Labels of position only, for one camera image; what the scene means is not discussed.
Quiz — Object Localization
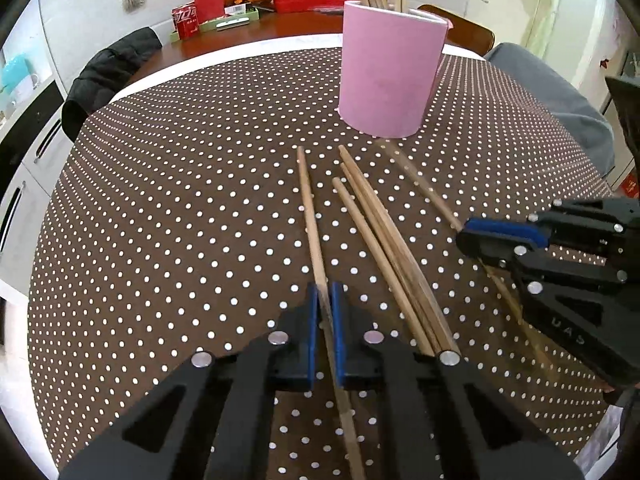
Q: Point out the white sideboard cabinet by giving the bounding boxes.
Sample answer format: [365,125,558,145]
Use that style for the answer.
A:
[1,74,73,295]

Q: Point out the black jacket on chair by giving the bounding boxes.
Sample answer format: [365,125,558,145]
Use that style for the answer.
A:
[61,27,162,142]

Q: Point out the brown wooden chair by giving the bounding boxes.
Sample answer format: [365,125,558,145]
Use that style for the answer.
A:
[419,4,496,56]

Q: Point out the wooden chopstick five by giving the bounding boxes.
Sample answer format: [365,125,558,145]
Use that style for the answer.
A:
[382,138,561,376]

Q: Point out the green tray with items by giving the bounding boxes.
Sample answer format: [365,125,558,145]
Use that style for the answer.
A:
[169,8,259,44]

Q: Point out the wooden chopstick three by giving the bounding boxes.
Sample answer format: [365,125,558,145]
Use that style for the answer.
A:
[340,162,442,354]

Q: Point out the grey jacket on chair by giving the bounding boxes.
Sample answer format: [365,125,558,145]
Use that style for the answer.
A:
[484,42,615,177]

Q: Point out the teal humidifier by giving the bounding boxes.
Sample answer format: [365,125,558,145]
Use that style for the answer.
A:
[1,54,39,110]

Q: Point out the pink cylindrical cup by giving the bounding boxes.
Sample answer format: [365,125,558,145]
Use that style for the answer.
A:
[337,0,451,139]

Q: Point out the wooden chopstick one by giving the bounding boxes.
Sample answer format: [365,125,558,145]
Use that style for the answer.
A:
[296,146,366,480]

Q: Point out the wooden chopstick two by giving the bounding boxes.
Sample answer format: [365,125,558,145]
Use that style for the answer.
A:
[332,178,435,356]

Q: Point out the red soda can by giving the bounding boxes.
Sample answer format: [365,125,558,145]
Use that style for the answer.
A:
[171,2,200,40]

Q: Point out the wooden chopstick four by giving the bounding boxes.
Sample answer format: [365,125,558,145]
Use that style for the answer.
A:
[338,145,460,354]

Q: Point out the brown polka dot tablecloth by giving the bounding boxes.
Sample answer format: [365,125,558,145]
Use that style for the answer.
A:
[28,48,608,479]

